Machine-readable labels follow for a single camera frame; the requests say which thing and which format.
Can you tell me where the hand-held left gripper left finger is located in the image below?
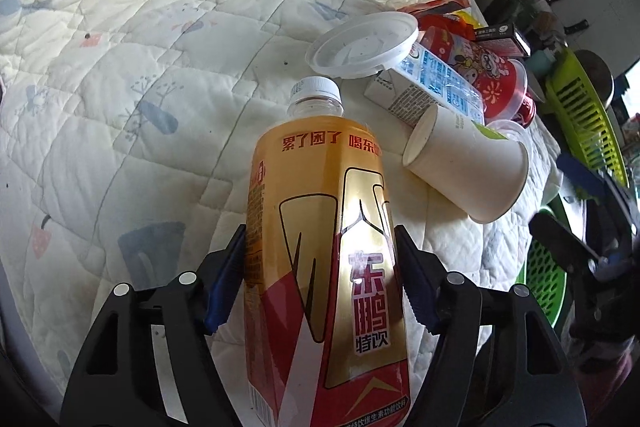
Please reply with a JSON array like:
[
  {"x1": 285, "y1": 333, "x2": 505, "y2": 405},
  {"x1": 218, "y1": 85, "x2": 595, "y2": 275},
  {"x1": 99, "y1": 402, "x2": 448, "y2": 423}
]
[{"x1": 59, "y1": 223, "x2": 248, "y2": 427}]

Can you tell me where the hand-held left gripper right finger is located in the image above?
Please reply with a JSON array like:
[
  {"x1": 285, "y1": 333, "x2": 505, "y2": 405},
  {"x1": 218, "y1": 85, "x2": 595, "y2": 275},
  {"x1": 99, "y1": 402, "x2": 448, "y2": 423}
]
[{"x1": 392, "y1": 223, "x2": 573, "y2": 427}]

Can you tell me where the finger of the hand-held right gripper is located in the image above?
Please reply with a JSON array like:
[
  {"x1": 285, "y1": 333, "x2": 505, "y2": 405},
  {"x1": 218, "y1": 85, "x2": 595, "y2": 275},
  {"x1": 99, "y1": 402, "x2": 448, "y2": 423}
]
[
  {"x1": 556, "y1": 152, "x2": 640, "y2": 233},
  {"x1": 529, "y1": 211, "x2": 608, "y2": 280}
]

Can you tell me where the green plastic basket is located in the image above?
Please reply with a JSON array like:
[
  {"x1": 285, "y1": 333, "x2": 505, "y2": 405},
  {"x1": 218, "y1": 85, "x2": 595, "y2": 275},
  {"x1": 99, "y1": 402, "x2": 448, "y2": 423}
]
[{"x1": 515, "y1": 197, "x2": 568, "y2": 328}]

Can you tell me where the red drink can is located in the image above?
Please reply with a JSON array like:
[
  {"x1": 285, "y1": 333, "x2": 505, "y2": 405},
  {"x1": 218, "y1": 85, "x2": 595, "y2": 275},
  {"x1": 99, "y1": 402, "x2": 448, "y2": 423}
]
[{"x1": 515, "y1": 92, "x2": 537, "y2": 128}]

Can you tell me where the yellow and red drink bottle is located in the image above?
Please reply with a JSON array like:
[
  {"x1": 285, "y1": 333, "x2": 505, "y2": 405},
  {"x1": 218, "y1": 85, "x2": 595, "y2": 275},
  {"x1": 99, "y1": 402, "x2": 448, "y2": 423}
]
[{"x1": 243, "y1": 76, "x2": 413, "y2": 427}]

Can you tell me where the black cigarette box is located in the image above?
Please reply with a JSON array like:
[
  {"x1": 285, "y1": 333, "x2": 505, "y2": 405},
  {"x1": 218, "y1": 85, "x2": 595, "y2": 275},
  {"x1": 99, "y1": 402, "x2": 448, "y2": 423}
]
[{"x1": 472, "y1": 21, "x2": 531, "y2": 58}]

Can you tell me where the white plastic lid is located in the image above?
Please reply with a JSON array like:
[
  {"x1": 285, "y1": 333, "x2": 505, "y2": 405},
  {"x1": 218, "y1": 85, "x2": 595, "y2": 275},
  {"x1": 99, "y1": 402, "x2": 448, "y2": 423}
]
[{"x1": 306, "y1": 13, "x2": 419, "y2": 80}]

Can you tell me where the lime green dish rack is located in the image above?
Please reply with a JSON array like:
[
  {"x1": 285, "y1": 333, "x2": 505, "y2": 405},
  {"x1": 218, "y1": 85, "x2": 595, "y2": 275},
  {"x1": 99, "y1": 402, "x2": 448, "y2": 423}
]
[{"x1": 545, "y1": 48, "x2": 631, "y2": 188}]

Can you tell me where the person's pink clothing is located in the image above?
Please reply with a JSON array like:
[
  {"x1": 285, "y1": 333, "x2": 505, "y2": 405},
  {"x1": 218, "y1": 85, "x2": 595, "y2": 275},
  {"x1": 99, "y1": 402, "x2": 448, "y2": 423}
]
[{"x1": 565, "y1": 337, "x2": 640, "y2": 408}]

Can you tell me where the metal pot lid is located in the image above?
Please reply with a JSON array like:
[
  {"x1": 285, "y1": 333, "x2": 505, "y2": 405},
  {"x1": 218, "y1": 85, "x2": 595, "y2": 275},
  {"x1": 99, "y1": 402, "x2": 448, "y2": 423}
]
[{"x1": 575, "y1": 49, "x2": 616, "y2": 108}]

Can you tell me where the white paper cup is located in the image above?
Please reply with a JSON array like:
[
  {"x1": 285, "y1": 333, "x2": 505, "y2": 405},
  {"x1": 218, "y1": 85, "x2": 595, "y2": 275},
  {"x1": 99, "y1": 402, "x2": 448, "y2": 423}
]
[{"x1": 402, "y1": 103, "x2": 530, "y2": 224}]

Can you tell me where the red instant noodle cup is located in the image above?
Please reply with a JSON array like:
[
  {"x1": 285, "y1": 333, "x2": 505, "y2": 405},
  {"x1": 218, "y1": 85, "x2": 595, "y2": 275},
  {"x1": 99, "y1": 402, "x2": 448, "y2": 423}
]
[{"x1": 417, "y1": 27, "x2": 529, "y2": 120}]

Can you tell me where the blue white milk carton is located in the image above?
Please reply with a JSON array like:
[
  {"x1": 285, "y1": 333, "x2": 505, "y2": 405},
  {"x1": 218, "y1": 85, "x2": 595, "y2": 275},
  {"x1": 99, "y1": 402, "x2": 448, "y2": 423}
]
[{"x1": 400, "y1": 42, "x2": 486, "y2": 125}]

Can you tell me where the orange snack wrapper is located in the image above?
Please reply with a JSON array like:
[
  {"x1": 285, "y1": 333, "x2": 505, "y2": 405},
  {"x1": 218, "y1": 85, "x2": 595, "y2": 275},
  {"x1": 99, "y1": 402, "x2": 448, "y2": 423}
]
[{"x1": 400, "y1": 0, "x2": 476, "y2": 38}]

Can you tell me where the white quilted blanket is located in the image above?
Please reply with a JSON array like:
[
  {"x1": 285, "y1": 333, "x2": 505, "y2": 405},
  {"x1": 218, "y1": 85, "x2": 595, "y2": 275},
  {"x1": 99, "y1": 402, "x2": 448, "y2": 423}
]
[{"x1": 0, "y1": 0, "x2": 566, "y2": 427}]

